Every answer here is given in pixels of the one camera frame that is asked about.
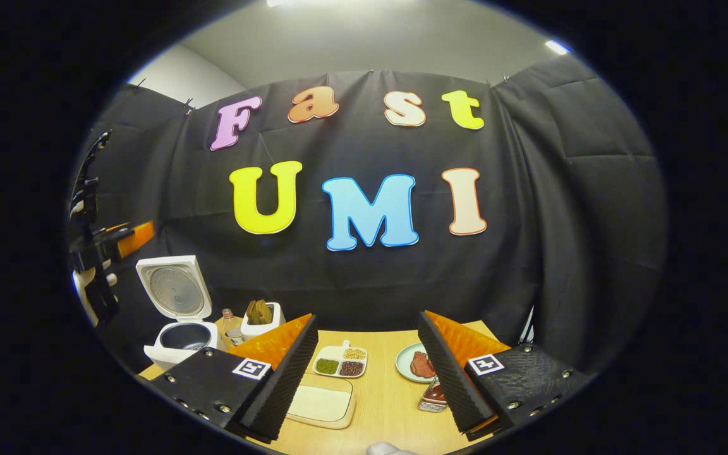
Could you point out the red meat slice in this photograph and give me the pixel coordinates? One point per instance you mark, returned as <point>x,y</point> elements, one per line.
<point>421,365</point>

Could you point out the rectangular wooden tray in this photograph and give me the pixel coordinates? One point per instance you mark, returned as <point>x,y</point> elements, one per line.
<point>345,418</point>

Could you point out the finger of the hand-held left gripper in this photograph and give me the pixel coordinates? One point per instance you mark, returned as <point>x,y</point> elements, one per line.
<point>139,237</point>

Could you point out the white rice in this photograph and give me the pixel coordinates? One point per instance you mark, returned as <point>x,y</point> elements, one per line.
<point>320,401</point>

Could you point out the black backdrop cloth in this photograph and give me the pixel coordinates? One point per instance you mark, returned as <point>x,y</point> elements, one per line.
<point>528,221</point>

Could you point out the brown bread slice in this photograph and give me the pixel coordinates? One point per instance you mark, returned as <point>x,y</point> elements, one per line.
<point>253,313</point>
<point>266,311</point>

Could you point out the white rice cooker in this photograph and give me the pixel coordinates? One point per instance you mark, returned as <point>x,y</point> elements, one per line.
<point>174,291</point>

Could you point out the ceiling light panel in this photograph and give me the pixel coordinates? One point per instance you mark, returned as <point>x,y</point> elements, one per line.
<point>557,47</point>

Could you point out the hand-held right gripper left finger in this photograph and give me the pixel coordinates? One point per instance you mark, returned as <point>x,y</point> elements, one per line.
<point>282,385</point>

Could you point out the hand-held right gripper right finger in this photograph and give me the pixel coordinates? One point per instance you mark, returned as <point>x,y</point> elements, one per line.
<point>449,379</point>

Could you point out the clear plastic bottle red label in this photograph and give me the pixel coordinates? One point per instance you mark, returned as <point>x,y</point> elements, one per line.
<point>232,330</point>

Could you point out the white toaster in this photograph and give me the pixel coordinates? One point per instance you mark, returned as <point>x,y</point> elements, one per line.
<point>263,330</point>

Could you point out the white divided dish of beans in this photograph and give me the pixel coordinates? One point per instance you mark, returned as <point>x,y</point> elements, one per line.
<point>340,360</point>

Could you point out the dark wooden spoon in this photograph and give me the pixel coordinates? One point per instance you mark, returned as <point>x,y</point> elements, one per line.
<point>436,393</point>

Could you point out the pale green plate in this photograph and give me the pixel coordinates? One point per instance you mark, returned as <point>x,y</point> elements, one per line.
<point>403,363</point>

